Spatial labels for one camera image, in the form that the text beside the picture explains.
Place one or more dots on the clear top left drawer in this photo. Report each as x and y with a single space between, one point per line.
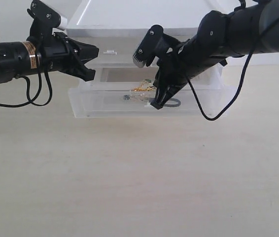
114 52

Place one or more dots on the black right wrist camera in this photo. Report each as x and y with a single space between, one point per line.
154 44

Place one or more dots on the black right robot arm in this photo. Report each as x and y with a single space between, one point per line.
244 32

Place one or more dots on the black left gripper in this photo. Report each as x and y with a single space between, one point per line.
69 56

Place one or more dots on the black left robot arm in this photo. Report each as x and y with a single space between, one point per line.
20 58

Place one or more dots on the clear plastic compartment box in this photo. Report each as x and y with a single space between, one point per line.
128 92

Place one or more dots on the white plastic drawer cabinet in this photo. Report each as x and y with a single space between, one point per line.
133 18

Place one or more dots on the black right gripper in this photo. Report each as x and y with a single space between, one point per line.
176 62

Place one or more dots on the keychain with gold rings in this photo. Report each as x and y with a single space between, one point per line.
144 92

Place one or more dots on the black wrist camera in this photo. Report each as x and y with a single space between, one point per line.
45 19
154 44

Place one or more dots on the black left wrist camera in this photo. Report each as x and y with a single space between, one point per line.
45 19

